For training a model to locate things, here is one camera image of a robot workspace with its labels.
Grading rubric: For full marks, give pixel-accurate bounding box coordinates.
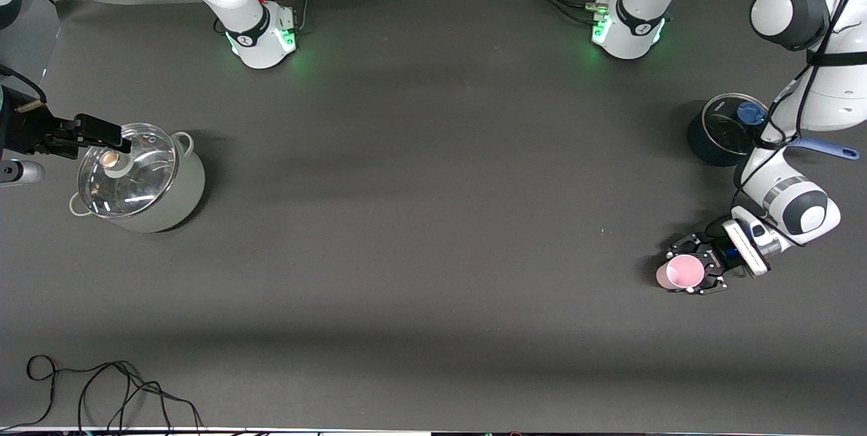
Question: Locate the dark blue saucepan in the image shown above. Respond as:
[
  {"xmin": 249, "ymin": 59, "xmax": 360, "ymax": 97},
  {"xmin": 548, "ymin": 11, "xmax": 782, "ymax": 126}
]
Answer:
[{"xmin": 687, "ymin": 93, "xmax": 860, "ymax": 167}]

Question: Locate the glass lid with blue knob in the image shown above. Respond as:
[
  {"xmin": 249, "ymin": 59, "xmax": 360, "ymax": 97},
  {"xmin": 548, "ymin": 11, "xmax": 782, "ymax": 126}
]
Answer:
[{"xmin": 702, "ymin": 93, "xmax": 769, "ymax": 152}]

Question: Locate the pink plastic cup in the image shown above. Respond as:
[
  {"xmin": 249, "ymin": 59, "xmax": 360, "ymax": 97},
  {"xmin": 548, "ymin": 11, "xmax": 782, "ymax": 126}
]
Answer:
[{"xmin": 656, "ymin": 255, "xmax": 705, "ymax": 292}]

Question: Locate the thin loose black cable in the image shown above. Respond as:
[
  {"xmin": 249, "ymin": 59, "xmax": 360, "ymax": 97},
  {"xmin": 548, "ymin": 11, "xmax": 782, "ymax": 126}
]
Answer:
[{"xmin": 0, "ymin": 355, "xmax": 204, "ymax": 433}]

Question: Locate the pale green cooking pot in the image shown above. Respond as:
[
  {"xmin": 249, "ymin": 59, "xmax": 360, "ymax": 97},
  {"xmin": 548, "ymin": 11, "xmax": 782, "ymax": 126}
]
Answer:
[{"xmin": 69, "ymin": 123, "xmax": 206, "ymax": 234}]

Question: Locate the glass lid with beige knob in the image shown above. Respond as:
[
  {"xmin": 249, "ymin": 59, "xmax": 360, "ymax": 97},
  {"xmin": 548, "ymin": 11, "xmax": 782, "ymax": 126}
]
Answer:
[{"xmin": 77, "ymin": 123, "xmax": 178, "ymax": 219}]

